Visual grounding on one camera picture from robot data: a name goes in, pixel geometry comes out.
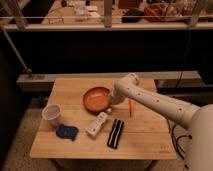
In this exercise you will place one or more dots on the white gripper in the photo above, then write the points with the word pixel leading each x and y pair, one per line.
pixel 116 100

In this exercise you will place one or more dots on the orange ceramic bowl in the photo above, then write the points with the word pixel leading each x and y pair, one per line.
pixel 96 99

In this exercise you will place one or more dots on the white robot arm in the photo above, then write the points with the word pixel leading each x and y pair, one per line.
pixel 198 121

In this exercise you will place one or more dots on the orange carrot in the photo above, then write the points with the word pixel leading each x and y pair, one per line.
pixel 131 107

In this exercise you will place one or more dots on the black white striped cloth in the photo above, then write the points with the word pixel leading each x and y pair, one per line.
pixel 115 134

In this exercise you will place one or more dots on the wooden table board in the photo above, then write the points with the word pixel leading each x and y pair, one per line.
pixel 145 135

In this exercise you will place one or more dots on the white squeeze bottle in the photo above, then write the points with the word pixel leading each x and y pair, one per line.
pixel 96 125

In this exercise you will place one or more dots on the blue sponge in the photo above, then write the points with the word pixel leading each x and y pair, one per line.
pixel 67 132

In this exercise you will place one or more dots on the white plastic cup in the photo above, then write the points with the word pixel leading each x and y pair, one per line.
pixel 51 113

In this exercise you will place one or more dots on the black object on shelf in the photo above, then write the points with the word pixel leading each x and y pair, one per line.
pixel 132 16

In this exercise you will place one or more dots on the diagonal metal strut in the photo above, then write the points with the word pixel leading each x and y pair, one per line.
pixel 26 69

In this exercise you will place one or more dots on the red basket on shelf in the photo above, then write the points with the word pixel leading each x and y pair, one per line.
pixel 159 12

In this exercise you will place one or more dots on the metal frame rail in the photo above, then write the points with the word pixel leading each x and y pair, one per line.
pixel 102 24

